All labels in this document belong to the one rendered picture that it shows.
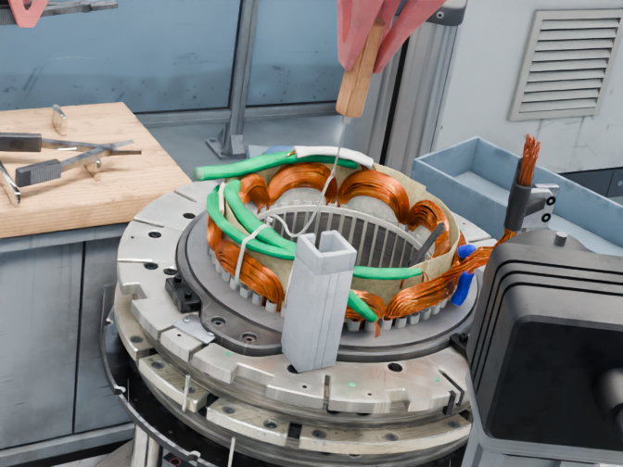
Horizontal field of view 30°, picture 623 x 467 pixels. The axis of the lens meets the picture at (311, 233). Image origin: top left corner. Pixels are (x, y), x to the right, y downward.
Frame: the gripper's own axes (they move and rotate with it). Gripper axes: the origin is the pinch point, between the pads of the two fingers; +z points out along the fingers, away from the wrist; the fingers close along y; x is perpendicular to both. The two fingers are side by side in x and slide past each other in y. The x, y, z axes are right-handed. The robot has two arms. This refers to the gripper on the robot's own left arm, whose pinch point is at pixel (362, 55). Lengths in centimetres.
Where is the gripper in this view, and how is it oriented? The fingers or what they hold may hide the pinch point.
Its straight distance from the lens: 69.6
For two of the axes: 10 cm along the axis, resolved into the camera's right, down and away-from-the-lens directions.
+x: -2.9, -5.4, 7.9
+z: -2.5, 8.4, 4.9
